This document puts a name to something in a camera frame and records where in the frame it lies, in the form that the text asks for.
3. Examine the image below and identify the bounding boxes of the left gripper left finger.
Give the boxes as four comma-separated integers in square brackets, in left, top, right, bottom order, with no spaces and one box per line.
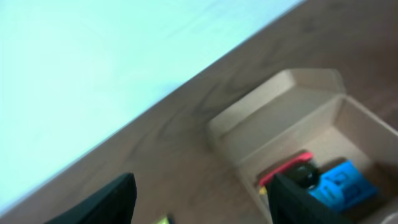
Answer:
[47,173,137,224]

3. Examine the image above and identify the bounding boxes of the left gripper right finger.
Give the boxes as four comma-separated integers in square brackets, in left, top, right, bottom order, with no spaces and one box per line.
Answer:
[267,174,352,224]

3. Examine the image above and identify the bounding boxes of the black tape dispenser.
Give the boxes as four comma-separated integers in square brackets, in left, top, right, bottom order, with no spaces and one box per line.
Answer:
[258,162,322,196]

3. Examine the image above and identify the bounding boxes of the red stapler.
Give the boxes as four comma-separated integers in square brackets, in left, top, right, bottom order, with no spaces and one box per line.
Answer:
[257,151,313,187]

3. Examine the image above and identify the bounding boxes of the blue plastic case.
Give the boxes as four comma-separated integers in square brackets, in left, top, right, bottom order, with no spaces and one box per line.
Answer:
[308,161,378,212]

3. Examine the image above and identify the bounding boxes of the brown cardboard box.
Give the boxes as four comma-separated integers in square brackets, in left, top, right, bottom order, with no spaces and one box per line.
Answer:
[208,69,397,223]

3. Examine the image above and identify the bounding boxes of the yellow highlighter with dark cap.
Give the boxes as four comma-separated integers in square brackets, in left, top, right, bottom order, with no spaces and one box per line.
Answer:
[153,215,175,224]

